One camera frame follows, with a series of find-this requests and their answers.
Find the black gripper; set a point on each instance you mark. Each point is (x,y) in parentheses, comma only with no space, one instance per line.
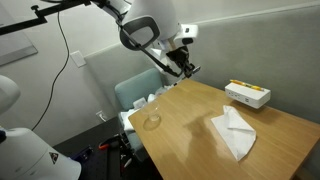
(180,57)

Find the white cloth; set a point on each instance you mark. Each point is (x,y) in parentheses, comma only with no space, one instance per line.
(238,135)

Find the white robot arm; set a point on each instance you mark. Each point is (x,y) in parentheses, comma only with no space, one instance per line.
(151,26)

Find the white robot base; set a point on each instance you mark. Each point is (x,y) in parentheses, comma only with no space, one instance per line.
(25,156)

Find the yellow marker pen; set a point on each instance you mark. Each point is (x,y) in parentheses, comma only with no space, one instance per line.
(247,85)

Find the teal upholstered chair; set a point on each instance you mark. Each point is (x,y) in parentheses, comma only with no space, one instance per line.
(132,95)

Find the clear glass bowl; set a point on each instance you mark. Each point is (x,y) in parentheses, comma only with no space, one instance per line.
(151,111)

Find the white power strip box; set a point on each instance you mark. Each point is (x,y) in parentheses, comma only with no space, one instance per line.
(248,96)

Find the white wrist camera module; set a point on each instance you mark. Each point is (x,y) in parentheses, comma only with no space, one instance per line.
(186,35)

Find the white wall outlet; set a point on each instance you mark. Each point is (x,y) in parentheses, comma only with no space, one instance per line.
(101,115)

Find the white wall switch plate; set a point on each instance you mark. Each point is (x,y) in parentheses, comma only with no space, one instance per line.
(78,59)

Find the orange handled clamp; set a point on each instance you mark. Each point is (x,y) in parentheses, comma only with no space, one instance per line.
(106,144)

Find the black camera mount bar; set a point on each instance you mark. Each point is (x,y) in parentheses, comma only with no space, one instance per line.
(41,14)

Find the grey wall board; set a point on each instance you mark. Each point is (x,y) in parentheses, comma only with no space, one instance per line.
(13,46)

